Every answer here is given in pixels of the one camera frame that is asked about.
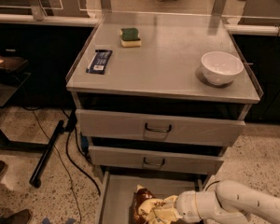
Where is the grey drawer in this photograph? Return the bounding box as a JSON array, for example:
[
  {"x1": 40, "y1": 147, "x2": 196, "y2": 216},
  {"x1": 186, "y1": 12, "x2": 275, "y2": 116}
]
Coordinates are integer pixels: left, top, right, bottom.
[
  {"x1": 76, "y1": 109, "x2": 245, "y2": 147},
  {"x1": 95, "y1": 168, "x2": 206, "y2": 224},
  {"x1": 89, "y1": 146, "x2": 224, "y2": 175}
]

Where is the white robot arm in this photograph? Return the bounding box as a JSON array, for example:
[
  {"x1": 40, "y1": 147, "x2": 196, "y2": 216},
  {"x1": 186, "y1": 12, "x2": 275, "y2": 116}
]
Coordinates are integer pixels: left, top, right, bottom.
[{"x1": 151, "y1": 180, "x2": 280, "y2": 224}]

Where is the middle grey drawer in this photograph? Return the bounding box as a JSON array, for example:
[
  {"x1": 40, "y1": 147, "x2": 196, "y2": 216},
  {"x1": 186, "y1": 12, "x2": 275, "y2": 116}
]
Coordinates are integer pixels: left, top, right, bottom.
[{"x1": 89, "y1": 146, "x2": 224, "y2": 175}]

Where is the black cable beside cabinet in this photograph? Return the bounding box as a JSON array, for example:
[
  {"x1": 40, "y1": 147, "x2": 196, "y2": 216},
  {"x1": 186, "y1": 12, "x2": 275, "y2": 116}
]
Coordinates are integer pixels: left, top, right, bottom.
[{"x1": 63, "y1": 109, "x2": 102, "y2": 197}]

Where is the brown shoe lower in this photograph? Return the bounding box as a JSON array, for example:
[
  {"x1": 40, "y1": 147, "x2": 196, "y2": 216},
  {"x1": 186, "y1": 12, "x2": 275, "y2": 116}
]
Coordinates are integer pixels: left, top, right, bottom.
[{"x1": 7, "y1": 209, "x2": 32, "y2": 224}]

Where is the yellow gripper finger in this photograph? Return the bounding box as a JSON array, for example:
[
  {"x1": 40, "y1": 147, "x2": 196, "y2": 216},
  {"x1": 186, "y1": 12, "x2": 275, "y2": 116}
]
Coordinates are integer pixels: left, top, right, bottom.
[
  {"x1": 163, "y1": 195, "x2": 177, "y2": 204},
  {"x1": 149, "y1": 207, "x2": 181, "y2": 224}
]

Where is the green and yellow sponge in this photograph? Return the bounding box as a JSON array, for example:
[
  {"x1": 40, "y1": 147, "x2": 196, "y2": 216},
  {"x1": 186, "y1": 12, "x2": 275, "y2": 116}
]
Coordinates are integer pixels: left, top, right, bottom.
[{"x1": 120, "y1": 28, "x2": 142, "y2": 48}]

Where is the black table leg base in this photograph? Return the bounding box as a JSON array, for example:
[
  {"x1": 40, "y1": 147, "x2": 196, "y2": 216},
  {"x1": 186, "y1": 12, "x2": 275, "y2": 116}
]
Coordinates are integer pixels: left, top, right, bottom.
[{"x1": 29, "y1": 120, "x2": 63, "y2": 189}]

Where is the white ceramic bowl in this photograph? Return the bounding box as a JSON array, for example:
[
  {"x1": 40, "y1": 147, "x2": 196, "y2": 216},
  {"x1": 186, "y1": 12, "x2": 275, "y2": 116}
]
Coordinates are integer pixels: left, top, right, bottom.
[{"x1": 201, "y1": 51, "x2": 244, "y2": 86}]

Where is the black looped floor cable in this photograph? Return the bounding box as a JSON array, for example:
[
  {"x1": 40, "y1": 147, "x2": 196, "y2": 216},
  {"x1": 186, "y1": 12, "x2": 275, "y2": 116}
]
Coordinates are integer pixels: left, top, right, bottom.
[{"x1": 204, "y1": 180, "x2": 222, "y2": 192}]

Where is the dark side table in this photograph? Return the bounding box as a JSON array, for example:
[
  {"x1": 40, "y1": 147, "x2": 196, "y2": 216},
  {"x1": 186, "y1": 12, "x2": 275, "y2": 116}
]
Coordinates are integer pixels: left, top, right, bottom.
[{"x1": 0, "y1": 52, "x2": 30, "y2": 107}]

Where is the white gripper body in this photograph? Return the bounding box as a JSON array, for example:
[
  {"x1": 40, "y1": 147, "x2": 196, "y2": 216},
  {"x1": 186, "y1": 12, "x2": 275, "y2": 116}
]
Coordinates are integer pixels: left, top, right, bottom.
[{"x1": 175, "y1": 190, "x2": 198, "y2": 223}]

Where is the bottom grey drawer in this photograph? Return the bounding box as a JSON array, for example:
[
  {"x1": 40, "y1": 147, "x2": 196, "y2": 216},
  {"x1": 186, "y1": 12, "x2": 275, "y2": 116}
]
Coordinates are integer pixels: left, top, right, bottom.
[{"x1": 95, "y1": 168, "x2": 206, "y2": 224}]

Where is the brown sea salt chip bag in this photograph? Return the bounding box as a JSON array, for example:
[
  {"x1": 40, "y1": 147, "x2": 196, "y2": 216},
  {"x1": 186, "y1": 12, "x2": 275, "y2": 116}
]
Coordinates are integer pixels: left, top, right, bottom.
[{"x1": 132, "y1": 185, "x2": 164, "y2": 224}]

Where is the top grey drawer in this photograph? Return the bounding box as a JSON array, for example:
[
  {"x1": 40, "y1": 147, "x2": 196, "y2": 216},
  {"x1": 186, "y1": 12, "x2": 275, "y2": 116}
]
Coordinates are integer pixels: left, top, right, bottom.
[{"x1": 76, "y1": 109, "x2": 245, "y2": 147}]

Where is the grey metal drawer cabinet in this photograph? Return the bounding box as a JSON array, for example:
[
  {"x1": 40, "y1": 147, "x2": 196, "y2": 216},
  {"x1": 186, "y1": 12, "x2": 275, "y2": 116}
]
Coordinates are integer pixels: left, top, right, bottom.
[{"x1": 65, "y1": 11, "x2": 264, "y2": 176}]

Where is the blue snack bar wrapper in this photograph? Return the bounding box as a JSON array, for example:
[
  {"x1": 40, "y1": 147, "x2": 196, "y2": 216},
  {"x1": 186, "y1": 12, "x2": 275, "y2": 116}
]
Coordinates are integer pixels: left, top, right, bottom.
[{"x1": 86, "y1": 49, "x2": 113, "y2": 75}]

